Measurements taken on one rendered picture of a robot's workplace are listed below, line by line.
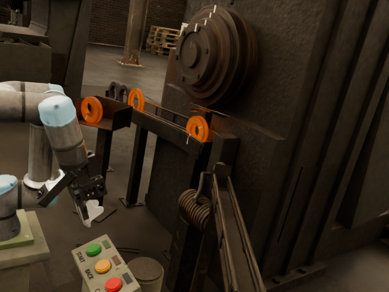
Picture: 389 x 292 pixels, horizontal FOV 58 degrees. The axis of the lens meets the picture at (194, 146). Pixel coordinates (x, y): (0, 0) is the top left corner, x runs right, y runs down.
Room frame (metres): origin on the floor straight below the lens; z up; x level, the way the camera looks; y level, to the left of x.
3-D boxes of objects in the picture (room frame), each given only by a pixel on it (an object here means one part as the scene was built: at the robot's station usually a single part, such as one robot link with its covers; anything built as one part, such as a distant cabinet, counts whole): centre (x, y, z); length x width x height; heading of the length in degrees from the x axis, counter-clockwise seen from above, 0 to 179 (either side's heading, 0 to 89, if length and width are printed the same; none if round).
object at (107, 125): (2.00, 0.56, 0.36); 0.26 x 0.20 x 0.72; 73
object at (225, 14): (1.77, 0.01, 1.11); 0.47 x 0.06 x 0.47; 38
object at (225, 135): (1.59, -0.14, 0.68); 0.11 x 0.08 x 0.24; 128
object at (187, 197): (1.43, -0.08, 0.27); 0.22 x 0.13 x 0.53; 38
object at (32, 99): (0.85, 0.38, 0.99); 0.11 x 0.11 x 0.08; 30
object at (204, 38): (1.71, 0.09, 1.11); 0.28 x 0.06 x 0.28; 38
